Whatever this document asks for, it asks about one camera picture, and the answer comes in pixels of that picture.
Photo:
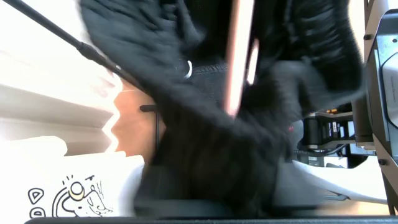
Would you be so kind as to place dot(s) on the black garment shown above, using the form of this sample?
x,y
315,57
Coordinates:
x,y
199,149

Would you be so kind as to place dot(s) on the white printed t-shirt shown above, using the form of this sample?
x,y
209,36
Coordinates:
x,y
46,174

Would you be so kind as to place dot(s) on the pink clothes hanger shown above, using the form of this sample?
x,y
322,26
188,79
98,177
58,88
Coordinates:
x,y
236,62

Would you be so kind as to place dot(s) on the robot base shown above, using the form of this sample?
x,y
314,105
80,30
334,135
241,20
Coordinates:
x,y
382,77

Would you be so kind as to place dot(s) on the black clothes rack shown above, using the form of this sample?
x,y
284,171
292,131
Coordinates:
x,y
87,51

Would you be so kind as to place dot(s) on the beige curtain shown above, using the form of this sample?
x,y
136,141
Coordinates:
x,y
46,93

